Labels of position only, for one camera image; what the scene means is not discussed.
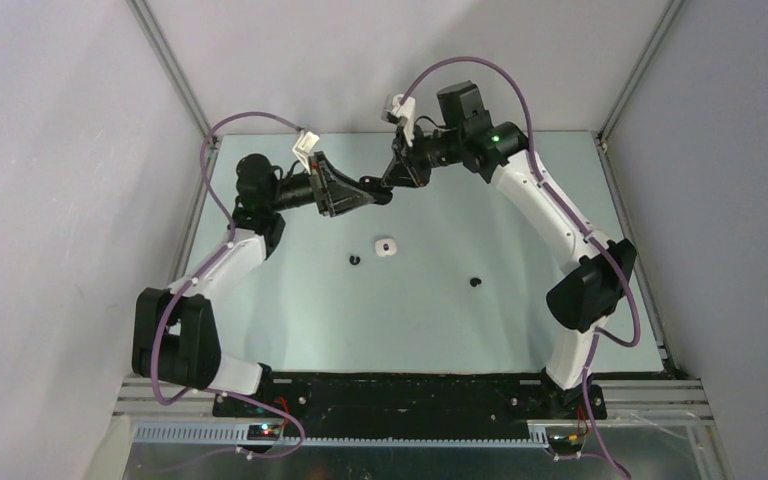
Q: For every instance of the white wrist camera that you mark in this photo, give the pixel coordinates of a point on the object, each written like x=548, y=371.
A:
x=304, y=146
x=400, y=110

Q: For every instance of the black cylindrical cap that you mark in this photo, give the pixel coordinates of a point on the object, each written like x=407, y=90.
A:
x=374, y=185

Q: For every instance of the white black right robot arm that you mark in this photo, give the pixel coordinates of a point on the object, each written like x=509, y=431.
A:
x=596, y=269

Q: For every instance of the aluminium frame post right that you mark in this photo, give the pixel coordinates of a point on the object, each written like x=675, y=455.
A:
x=641, y=66

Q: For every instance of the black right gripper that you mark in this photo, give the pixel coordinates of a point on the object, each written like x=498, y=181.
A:
x=398, y=174

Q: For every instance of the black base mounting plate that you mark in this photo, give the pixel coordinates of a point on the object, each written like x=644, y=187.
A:
x=422, y=407

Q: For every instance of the white earbud charging case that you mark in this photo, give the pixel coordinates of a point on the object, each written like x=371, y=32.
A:
x=385, y=247

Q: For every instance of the aluminium front rail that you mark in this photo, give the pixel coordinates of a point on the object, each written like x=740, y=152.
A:
x=657, y=403

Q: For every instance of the left controller board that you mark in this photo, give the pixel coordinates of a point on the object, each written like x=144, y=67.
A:
x=264, y=432

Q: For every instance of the right controller board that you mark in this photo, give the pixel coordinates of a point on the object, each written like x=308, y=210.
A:
x=568, y=440

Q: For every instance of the aluminium frame post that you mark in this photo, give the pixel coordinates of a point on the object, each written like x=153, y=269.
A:
x=167, y=59
x=641, y=66

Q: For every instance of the controller board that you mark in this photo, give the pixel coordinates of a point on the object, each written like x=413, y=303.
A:
x=264, y=432
x=568, y=440

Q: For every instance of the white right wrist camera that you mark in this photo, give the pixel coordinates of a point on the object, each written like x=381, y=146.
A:
x=400, y=110

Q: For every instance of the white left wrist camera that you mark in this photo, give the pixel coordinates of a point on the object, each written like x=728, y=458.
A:
x=304, y=146

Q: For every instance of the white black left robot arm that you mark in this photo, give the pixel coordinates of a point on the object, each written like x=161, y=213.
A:
x=176, y=338

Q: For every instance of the aluminium frame post left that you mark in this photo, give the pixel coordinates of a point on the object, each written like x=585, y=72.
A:
x=167, y=59

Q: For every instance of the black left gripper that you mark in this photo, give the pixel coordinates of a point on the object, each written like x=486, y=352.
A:
x=335, y=193

